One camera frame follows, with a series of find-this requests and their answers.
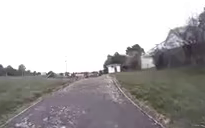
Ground small white shed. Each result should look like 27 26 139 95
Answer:
106 63 122 74

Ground distant low buildings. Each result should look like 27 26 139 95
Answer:
58 70 103 79

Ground dark trees behind shed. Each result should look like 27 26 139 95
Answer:
102 43 146 74

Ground distant pole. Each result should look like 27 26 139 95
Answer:
64 55 68 74

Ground white garage building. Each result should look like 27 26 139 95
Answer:
140 54 157 70

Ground grey gravel asphalt path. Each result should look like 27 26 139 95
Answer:
1 74 164 128

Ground stone kerb strip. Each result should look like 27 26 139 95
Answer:
109 75 173 128

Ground grass slope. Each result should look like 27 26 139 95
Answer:
111 64 205 128

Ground large white house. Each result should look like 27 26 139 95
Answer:
147 16 205 69

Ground grass field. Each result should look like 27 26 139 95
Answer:
0 75 78 125

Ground distant row of trees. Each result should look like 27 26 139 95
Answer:
0 63 58 78

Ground bare tree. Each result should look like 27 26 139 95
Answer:
181 0 205 68

